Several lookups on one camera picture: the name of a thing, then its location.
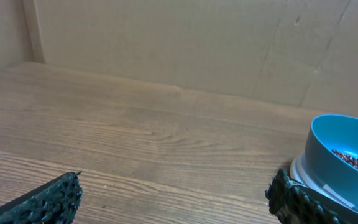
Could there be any white digital kitchen scale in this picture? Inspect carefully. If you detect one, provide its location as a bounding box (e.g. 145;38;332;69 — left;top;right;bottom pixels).
290;153;358;223

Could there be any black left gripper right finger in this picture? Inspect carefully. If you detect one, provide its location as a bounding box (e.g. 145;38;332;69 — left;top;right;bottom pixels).
265;169;358;224

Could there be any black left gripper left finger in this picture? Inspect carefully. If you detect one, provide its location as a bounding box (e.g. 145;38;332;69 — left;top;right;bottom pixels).
0;172;83;224

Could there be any teal plastic bowl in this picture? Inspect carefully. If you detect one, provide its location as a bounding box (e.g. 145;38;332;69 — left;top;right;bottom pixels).
304;114;358;211

